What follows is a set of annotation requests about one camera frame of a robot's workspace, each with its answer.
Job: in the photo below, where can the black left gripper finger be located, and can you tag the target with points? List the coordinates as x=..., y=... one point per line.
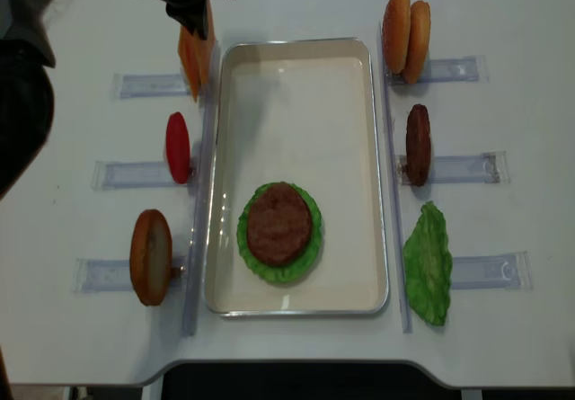
x=195, y=21

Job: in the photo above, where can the orange cheese slice front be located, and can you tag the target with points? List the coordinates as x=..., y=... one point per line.
x=202, y=49

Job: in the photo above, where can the orange cheese slice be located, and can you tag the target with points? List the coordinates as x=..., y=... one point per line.
x=189, y=62
x=202, y=49

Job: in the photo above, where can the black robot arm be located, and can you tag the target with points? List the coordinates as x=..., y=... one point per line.
x=27, y=99

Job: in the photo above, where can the orange cheese slice rear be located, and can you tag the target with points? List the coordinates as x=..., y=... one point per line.
x=189, y=62

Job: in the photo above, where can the clear cheese holder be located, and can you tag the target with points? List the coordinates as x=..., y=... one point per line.
x=141, y=86

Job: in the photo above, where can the red tomato slice standing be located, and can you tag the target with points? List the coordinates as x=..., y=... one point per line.
x=177, y=148

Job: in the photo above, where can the brown meat patty on stack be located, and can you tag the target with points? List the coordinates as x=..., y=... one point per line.
x=279, y=225

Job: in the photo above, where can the brown meat patty standing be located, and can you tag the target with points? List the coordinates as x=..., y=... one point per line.
x=418, y=145

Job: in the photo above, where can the green lettuce leaf on stack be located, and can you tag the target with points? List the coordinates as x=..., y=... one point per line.
x=295, y=270

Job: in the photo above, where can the green lettuce leaf standing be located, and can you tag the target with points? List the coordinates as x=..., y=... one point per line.
x=428, y=265

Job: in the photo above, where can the clear lettuce holder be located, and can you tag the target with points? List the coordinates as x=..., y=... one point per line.
x=503, y=271

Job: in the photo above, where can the white rectangular tray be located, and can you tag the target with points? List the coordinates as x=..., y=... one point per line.
x=301, y=112

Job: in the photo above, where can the sesame bun top standing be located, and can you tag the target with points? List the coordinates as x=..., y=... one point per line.
x=396, y=33

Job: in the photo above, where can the bun slice standing right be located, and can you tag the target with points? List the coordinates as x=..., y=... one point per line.
x=418, y=44

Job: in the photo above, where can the bun slice standing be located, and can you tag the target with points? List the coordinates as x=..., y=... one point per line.
x=418, y=44
x=151, y=257

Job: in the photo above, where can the bun slice standing left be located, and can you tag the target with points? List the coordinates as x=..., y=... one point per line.
x=151, y=257

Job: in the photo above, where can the clear right bun holder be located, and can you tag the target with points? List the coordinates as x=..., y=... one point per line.
x=449, y=70

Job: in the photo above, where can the clear bun holder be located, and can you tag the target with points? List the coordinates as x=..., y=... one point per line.
x=449, y=70
x=94, y=275

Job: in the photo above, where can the clear left bun holder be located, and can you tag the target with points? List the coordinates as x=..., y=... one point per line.
x=94, y=275

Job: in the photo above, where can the clear patty holder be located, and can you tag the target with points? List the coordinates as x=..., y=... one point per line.
x=483, y=168

